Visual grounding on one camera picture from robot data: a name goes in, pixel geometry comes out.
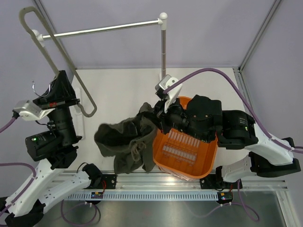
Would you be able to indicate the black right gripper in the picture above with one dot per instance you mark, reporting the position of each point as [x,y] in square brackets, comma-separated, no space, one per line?
[161,117]

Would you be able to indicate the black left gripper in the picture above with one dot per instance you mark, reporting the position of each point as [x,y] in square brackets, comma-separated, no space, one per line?
[60,93]

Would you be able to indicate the dark green shorts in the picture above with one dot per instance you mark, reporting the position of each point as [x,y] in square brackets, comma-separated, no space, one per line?
[130,142]

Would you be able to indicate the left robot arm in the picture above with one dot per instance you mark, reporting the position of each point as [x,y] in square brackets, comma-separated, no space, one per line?
[54,151]

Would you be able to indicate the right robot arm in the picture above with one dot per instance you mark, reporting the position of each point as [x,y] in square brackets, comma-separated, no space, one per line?
[268,157]

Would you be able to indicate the white rack base foot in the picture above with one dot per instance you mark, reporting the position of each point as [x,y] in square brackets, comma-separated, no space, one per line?
[78,120]

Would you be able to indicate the orange plastic tub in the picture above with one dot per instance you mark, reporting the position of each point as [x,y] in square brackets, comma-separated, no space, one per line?
[190,155]

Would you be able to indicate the silver clothes rack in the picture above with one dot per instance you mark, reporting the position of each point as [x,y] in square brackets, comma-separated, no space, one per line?
[161,22]

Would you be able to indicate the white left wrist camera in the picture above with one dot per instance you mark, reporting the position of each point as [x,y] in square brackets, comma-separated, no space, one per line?
[29,111]

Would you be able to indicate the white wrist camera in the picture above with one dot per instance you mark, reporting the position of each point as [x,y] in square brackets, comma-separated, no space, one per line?
[168,90]
[29,111]

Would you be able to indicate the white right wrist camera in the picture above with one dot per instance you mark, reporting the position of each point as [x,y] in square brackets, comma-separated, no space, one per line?
[168,90]

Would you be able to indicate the aluminium mounting rail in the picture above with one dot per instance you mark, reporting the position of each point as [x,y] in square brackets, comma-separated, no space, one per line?
[159,181]

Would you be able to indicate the white slotted cable duct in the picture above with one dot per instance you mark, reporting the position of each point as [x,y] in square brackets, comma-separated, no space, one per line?
[142,196]

